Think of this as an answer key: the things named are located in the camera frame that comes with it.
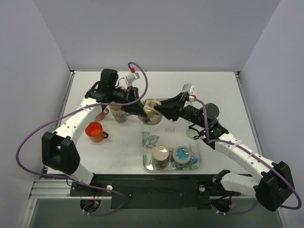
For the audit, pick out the orange mug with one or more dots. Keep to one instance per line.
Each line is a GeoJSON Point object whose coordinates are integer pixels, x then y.
{"type": "Point", "coordinates": [96, 132]}

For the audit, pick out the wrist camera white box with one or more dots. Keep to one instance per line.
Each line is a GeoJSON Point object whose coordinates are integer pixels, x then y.
{"type": "Point", "coordinates": [188, 89]}
{"type": "Point", "coordinates": [130, 78]}

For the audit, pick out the cream leaf pattern mug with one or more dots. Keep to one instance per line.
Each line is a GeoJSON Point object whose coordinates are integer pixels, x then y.
{"type": "Point", "coordinates": [119, 115]}

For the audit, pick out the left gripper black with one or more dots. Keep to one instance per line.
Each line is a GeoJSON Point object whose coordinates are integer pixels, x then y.
{"type": "Point", "coordinates": [130, 99]}

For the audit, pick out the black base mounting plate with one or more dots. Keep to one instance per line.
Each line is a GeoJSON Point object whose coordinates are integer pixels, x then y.
{"type": "Point", "coordinates": [147, 191]}

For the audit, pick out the pink floral mug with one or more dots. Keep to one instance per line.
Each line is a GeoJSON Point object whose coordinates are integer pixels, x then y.
{"type": "Point", "coordinates": [102, 115]}

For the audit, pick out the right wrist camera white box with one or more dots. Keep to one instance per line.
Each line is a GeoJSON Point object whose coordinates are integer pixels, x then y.
{"type": "Point", "coordinates": [188, 89]}

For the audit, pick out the round beige mug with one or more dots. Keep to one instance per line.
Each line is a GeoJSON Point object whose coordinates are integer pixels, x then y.
{"type": "Point", "coordinates": [153, 116]}

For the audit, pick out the cream floral mug front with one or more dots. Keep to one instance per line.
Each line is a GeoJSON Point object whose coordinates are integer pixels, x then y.
{"type": "Point", "coordinates": [161, 157]}

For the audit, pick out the floral plastic tray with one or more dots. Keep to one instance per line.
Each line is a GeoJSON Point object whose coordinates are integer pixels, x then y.
{"type": "Point", "coordinates": [169, 134]}

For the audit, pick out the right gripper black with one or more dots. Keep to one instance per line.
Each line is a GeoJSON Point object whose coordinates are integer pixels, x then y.
{"type": "Point", "coordinates": [179, 107]}

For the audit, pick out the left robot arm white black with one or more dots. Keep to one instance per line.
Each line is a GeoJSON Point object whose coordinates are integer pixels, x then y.
{"type": "Point", "coordinates": [59, 150]}

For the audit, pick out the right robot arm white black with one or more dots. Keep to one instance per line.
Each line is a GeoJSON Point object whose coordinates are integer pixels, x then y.
{"type": "Point", "coordinates": [269, 182]}

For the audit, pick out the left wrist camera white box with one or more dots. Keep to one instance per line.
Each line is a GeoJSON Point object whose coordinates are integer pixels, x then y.
{"type": "Point", "coordinates": [130, 78]}

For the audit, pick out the blue glazed mug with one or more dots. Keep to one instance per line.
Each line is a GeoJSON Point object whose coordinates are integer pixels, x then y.
{"type": "Point", "coordinates": [183, 159]}

